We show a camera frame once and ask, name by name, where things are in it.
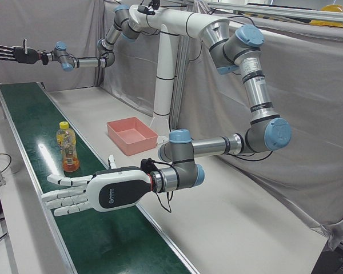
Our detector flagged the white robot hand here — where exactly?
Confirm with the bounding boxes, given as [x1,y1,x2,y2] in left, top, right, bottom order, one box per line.
[41,155,153,217]

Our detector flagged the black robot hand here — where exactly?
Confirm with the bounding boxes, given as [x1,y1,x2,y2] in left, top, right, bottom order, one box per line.
[0,39,43,65]

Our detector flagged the pink plastic basket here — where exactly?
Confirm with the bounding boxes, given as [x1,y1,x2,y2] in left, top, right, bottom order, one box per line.
[106,116,158,157]

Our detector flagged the grey backdrop cloth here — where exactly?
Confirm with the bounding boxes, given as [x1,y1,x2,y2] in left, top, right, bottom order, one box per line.
[0,0,115,92]

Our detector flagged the green conveyor belt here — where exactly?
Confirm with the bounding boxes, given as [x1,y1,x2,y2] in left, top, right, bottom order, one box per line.
[0,82,201,274]

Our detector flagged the orange drink bottle yellow cap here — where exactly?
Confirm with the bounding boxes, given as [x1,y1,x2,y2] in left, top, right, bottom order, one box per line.
[55,120,81,173]

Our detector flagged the white robot torso pillar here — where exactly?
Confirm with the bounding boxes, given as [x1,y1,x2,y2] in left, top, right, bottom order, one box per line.
[127,5,231,135]

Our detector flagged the large grey curtain cloth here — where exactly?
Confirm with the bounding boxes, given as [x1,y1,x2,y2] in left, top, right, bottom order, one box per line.
[101,0,343,253]

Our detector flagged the aluminium overhead beam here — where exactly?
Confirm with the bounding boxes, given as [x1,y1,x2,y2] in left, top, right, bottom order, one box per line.
[202,0,343,24]

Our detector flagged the yellow hard hat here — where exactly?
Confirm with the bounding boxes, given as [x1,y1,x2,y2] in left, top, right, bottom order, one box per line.
[308,19,343,29]
[321,3,343,14]

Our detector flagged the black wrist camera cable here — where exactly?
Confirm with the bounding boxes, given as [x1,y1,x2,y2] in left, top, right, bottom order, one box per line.
[151,160,176,213]

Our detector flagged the black floor cable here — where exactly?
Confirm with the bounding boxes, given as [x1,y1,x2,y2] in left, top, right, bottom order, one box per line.
[0,152,13,175]

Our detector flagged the aluminium frame column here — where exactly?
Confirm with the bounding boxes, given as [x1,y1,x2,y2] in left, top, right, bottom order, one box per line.
[171,34,190,129]

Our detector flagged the black head camera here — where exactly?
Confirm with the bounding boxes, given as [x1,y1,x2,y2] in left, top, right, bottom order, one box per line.
[137,5,156,15]

